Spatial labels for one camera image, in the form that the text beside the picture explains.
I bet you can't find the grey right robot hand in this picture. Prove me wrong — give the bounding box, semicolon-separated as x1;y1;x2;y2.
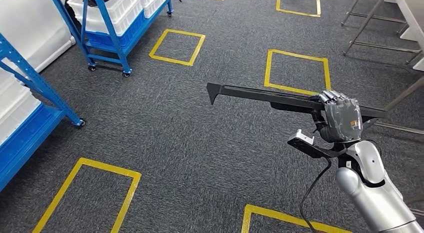
308;89;364;144

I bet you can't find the black licence plate frame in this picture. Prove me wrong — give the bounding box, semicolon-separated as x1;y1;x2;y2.
205;82;388;124

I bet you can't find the blue metal shelf rack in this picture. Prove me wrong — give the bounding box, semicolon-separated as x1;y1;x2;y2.
0;32;86;193
48;0;175;78

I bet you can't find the white cabinet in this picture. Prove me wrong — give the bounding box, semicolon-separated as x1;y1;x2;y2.
384;0;424;72

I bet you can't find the small white plastic bin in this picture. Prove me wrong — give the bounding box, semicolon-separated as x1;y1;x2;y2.
139;0;169;20

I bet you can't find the blue plastic bin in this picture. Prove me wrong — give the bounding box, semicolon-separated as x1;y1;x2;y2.
0;103;65;179
85;11;148;50

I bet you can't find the large white plastic bin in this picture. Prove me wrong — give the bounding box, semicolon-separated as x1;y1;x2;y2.
67;0;143;38

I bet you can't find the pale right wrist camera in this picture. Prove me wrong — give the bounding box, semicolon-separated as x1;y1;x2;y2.
286;128;348;160

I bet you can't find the black camera cable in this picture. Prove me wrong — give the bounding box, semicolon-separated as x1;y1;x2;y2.
299;156;333;233

